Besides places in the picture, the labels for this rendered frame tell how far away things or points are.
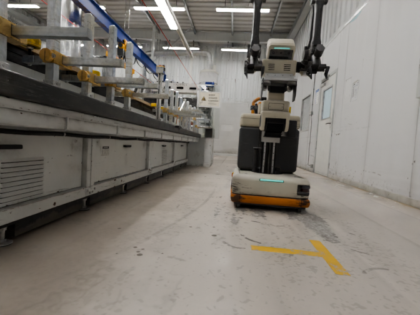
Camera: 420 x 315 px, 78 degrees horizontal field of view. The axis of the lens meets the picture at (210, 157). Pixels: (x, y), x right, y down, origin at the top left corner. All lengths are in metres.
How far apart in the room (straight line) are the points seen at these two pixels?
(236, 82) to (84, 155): 10.70
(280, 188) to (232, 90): 10.21
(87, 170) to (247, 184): 1.18
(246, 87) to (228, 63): 1.35
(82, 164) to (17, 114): 0.85
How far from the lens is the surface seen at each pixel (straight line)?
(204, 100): 5.65
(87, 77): 1.46
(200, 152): 5.73
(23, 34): 1.10
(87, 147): 1.91
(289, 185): 2.16
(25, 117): 1.18
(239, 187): 2.11
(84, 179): 1.93
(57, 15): 1.34
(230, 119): 11.93
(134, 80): 1.42
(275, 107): 2.21
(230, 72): 12.32
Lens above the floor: 0.51
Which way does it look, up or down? 3 degrees down
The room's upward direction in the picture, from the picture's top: 4 degrees clockwise
